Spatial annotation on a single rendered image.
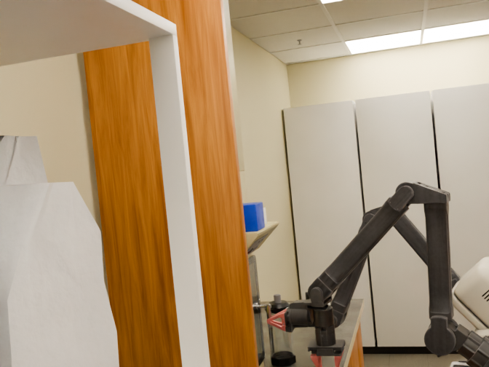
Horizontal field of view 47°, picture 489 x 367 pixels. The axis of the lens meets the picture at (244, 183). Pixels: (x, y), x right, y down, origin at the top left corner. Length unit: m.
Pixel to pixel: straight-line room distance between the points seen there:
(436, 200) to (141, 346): 1.06
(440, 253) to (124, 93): 1.08
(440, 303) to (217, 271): 0.67
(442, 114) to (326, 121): 0.94
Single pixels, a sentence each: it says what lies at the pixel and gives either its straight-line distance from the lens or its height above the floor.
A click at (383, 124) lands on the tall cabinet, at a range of 4.86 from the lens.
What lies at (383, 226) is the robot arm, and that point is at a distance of 1.57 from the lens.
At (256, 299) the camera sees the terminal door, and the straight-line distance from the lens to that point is 2.15.
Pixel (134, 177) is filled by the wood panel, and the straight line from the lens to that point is 1.87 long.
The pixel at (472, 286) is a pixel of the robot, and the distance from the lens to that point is 1.69.
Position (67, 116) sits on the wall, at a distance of 1.90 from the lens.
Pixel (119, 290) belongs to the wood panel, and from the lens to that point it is 1.96.
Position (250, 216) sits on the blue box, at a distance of 1.86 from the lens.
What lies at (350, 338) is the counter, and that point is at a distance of 2.58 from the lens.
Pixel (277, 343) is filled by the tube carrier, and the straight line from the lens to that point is 2.28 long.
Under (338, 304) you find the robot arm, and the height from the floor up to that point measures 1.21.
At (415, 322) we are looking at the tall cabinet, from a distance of 5.07.
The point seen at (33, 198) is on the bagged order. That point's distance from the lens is 0.69.
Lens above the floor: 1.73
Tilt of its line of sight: 2 degrees down
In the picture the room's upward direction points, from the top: 6 degrees counter-clockwise
